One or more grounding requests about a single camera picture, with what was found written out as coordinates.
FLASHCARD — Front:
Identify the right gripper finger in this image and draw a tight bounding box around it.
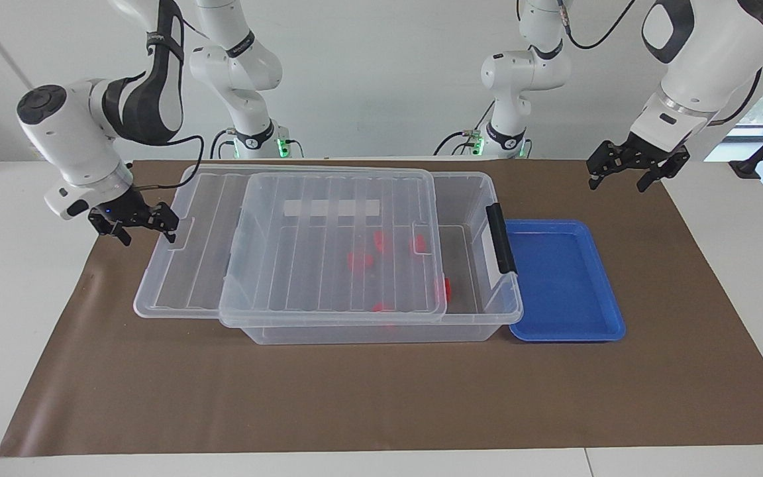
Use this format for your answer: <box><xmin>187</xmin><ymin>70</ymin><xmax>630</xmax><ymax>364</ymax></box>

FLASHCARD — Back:
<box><xmin>88</xmin><ymin>213</ymin><xmax>133</xmax><ymax>248</ymax></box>
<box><xmin>150</xmin><ymin>202</ymin><xmax>181</xmax><ymax>244</ymax></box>

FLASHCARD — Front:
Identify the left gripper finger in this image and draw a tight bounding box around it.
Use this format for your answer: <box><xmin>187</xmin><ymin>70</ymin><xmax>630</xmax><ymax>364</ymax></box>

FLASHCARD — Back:
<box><xmin>587</xmin><ymin>140</ymin><xmax>627</xmax><ymax>191</ymax></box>
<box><xmin>637</xmin><ymin>146</ymin><xmax>691</xmax><ymax>193</ymax></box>

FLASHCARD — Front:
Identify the clear ribbed box lid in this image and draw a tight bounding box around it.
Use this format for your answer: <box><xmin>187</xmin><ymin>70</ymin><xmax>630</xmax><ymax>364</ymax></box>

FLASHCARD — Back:
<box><xmin>132</xmin><ymin>165</ymin><xmax>449</xmax><ymax>330</ymax></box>

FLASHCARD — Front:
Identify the black box latch clip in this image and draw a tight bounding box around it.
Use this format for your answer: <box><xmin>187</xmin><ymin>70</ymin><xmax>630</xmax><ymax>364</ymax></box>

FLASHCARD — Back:
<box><xmin>485</xmin><ymin>203</ymin><xmax>519</xmax><ymax>275</ymax></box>

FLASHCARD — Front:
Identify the blue plastic tray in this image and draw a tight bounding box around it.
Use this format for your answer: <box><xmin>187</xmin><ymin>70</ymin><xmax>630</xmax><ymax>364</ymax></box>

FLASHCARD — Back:
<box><xmin>505</xmin><ymin>219</ymin><xmax>626</xmax><ymax>343</ymax></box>

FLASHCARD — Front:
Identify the clear plastic storage box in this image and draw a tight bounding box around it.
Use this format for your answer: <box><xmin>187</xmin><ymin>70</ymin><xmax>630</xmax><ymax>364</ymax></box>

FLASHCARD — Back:
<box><xmin>219</xmin><ymin>171</ymin><xmax>525</xmax><ymax>346</ymax></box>

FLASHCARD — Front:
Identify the brown table mat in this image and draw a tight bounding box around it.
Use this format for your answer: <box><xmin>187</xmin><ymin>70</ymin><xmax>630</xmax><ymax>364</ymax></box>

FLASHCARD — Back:
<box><xmin>0</xmin><ymin>159</ymin><xmax>763</xmax><ymax>458</ymax></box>

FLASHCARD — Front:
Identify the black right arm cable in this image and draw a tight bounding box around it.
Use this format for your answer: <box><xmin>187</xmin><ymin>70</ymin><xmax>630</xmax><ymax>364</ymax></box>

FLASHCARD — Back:
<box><xmin>133</xmin><ymin>17</ymin><xmax>207</xmax><ymax>193</ymax></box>

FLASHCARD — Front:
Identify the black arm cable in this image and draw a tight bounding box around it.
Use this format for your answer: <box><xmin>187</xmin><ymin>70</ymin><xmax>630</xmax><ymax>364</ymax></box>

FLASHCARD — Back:
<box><xmin>133</xmin><ymin>17</ymin><xmax>207</xmax><ymax>193</ymax></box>
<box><xmin>556</xmin><ymin>0</ymin><xmax>763</xmax><ymax>127</ymax></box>

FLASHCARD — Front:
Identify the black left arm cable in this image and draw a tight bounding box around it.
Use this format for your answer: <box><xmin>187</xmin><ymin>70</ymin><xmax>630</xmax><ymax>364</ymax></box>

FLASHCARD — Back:
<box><xmin>556</xmin><ymin>0</ymin><xmax>763</xmax><ymax>127</ymax></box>

